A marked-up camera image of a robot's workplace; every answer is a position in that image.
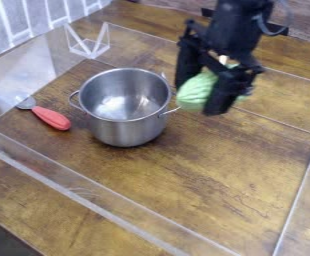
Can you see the red handled spatula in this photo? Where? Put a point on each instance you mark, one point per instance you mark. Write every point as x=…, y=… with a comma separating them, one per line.
x=55, y=119

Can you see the clear acrylic triangle bracket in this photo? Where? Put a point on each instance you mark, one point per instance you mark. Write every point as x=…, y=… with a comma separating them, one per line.
x=86, y=47

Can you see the silver metal pot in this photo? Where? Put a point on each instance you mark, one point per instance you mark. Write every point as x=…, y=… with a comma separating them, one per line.
x=126, y=102

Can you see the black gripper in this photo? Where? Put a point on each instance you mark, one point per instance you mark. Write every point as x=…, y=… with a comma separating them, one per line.
x=234, y=82

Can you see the black strip on table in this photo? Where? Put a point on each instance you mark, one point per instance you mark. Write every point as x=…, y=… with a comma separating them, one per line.
x=234, y=21

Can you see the green bitter gourd toy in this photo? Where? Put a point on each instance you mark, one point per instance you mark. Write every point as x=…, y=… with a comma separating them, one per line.
x=192, y=94

